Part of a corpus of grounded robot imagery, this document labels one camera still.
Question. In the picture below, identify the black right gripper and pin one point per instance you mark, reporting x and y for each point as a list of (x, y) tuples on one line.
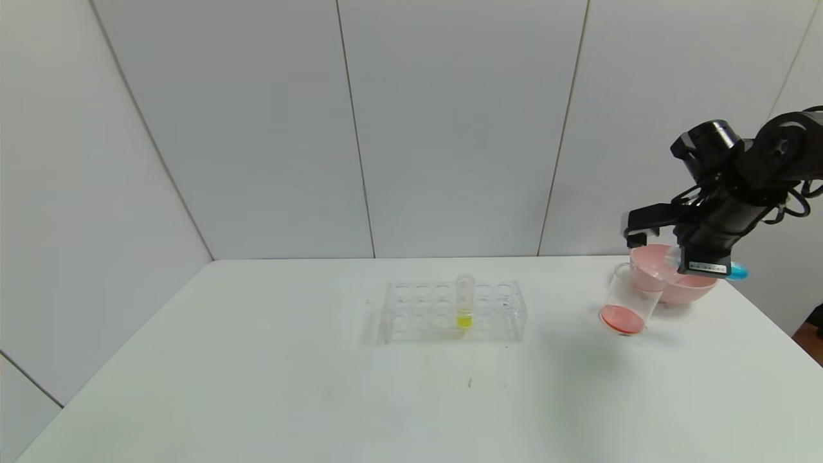
[(706, 262)]

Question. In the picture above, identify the test tube with blue pigment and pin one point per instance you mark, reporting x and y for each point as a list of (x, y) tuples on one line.
[(738, 271)]

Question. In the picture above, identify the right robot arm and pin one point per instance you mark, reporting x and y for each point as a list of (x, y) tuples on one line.
[(781, 145)]

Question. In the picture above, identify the test tube with yellow pigment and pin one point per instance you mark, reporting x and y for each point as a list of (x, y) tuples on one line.
[(464, 319)]

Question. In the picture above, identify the clear acrylic test tube rack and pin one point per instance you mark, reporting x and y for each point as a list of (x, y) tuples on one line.
[(443, 321)]

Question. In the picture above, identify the pink bowl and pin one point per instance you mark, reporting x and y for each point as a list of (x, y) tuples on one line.
[(697, 289)]

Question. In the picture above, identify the clear glass beaker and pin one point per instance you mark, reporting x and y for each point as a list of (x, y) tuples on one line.
[(624, 315)]

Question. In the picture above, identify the dark object behind table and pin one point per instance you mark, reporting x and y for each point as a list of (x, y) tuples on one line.
[(819, 321)]

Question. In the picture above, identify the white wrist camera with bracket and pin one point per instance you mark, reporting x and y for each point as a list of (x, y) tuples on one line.
[(652, 218)]

